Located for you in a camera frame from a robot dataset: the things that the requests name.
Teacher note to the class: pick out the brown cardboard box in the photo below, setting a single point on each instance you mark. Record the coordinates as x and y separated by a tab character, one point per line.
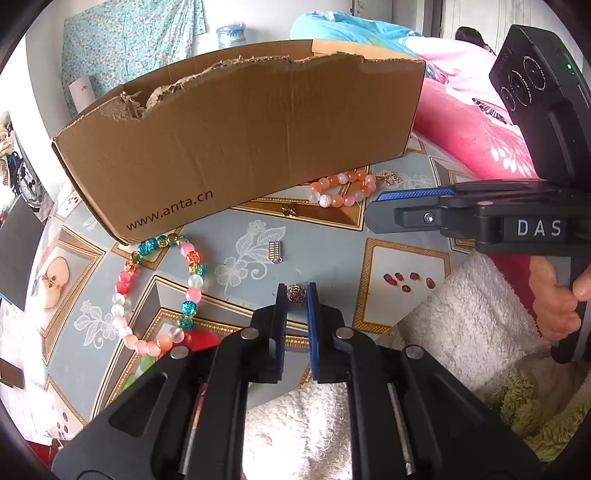
240	138

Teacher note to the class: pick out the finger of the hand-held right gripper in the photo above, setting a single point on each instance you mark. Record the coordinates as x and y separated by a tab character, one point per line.
411	194
383	219

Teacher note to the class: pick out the pink floral blanket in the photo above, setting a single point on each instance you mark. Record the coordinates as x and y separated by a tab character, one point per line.
461	120

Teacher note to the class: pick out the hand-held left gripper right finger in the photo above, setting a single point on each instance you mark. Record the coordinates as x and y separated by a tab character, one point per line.
313	332

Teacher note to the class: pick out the wheelchair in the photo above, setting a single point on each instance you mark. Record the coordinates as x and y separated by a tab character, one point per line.
25	180

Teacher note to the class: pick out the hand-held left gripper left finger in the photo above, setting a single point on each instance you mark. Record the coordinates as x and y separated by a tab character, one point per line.
280	323

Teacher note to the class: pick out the person's right hand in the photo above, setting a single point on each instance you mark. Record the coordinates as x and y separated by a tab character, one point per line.
554	309

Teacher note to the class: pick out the floral hanging cloth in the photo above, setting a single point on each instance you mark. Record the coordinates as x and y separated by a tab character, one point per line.
124	41

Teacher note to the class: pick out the small gold butterfly charm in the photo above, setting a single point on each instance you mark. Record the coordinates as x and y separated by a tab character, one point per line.
290	210

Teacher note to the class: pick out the green fleece cloth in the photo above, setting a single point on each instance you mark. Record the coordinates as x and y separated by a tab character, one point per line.
531	406

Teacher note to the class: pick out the pile of clothes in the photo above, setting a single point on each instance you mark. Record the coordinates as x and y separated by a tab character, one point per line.
7	134

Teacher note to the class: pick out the small cardboard box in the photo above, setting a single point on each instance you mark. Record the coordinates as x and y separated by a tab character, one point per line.
10	371

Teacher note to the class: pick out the white fleece cloth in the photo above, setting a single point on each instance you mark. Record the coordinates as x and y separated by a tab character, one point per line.
461	314

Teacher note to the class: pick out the red garment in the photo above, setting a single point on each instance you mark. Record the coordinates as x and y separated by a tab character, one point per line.
517	286

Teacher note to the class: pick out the small silver abacus charm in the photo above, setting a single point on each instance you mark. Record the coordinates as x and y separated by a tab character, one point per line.
275	251

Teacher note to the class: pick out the white panelled door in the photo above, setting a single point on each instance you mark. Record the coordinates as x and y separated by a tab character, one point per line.
471	16

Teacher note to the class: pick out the blue water jug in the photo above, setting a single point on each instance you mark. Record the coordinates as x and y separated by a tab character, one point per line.
232	34

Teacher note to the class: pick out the blue printed quilt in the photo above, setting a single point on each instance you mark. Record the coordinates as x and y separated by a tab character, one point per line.
351	27

